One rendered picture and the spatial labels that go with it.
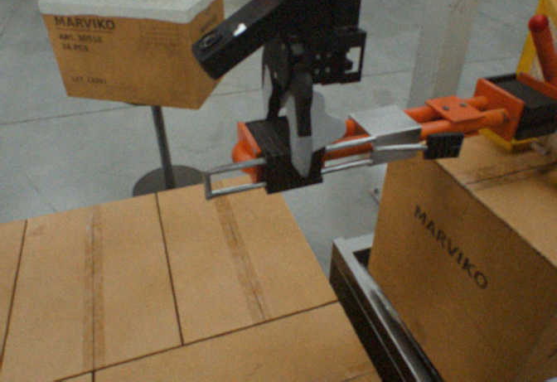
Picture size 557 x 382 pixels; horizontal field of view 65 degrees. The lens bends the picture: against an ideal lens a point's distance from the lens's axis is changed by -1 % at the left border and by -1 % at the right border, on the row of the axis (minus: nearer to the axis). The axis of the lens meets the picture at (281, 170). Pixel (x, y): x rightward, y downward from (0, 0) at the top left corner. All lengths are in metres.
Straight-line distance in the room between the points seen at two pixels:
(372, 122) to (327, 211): 1.71
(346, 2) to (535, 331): 0.50
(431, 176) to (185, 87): 1.22
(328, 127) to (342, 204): 1.85
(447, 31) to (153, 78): 1.15
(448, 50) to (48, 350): 1.65
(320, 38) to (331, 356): 0.81
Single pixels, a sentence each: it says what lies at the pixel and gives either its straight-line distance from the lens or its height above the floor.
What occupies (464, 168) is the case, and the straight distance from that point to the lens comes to 0.77.
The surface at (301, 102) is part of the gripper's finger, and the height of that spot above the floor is 1.29.
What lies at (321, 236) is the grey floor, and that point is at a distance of 2.12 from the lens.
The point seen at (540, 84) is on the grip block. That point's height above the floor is 1.22.
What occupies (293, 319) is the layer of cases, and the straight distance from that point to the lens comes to 1.15.
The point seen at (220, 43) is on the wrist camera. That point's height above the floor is 1.34.
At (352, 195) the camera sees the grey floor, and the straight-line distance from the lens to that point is 2.36.
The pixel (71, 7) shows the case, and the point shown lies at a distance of 1.92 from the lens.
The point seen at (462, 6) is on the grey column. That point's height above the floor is 1.01.
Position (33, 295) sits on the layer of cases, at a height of 0.54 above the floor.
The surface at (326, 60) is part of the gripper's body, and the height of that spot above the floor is 1.31.
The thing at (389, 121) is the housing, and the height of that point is 1.21.
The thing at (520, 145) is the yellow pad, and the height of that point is 1.08.
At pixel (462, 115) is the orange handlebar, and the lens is 0.61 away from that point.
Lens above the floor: 1.48
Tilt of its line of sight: 36 degrees down
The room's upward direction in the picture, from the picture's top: straight up
